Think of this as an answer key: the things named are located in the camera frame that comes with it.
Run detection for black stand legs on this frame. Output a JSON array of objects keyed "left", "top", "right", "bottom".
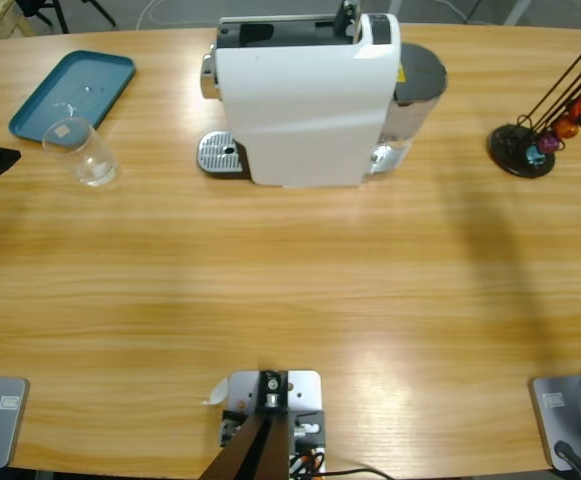
[{"left": 17, "top": 0, "right": 117, "bottom": 34}]

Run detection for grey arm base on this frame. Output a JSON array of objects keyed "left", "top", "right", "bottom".
[
  {"left": 0, "top": 375, "right": 30, "bottom": 470},
  {"left": 528, "top": 368, "right": 581, "bottom": 472}
]

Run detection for white cable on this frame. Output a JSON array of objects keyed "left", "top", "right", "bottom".
[{"left": 137, "top": 0, "right": 221, "bottom": 29}]

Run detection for black base cable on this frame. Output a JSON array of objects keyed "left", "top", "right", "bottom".
[{"left": 553, "top": 439, "right": 581, "bottom": 480}]

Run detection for clear water tank dark lid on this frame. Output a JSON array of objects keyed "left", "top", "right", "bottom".
[{"left": 379, "top": 42, "right": 449, "bottom": 176}]

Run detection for white mount block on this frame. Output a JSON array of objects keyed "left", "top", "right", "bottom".
[{"left": 219, "top": 368, "right": 327, "bottom": 480}]

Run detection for purple coffee capsule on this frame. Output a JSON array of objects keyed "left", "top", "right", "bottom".
[{"left": 536, "top": 132, "right": 564, "bottom": 155}]

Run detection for clear drinking glass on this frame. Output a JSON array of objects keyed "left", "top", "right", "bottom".
[{"left": 42, "top": 117, "right": 119, "bottom": 188}]

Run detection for white paper tag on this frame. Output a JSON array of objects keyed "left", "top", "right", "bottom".
[{"left": 199, "top": 377, "right": 230, "bottom": 406}]

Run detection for black capsule holder with rods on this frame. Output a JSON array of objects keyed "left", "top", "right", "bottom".
[{"left": 487, "top": 32, "right": 581, "bottom": 179}]

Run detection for orange coffee capsule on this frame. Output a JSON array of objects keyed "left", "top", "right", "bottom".
[{"left": 553, "top": 114, "right": 581, "bottom": 140}]

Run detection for white metal leg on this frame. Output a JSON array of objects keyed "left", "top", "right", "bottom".
[{"left": 502, "top": 0, "right": 531, "bottom": 26}]

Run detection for dark camera post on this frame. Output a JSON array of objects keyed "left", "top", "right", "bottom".
[{"left": 200, "top": 369, "right": 291, "bottom": 480}]

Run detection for teal plastic tray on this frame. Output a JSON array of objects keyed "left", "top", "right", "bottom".
[{"left": 8, "top": 49, "right": 137, "bottom": 146}]

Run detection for white capsule coffee machine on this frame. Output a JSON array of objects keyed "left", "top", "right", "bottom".
[{"left": 197, "top": 0, "right": 402, "bottom": 190}]

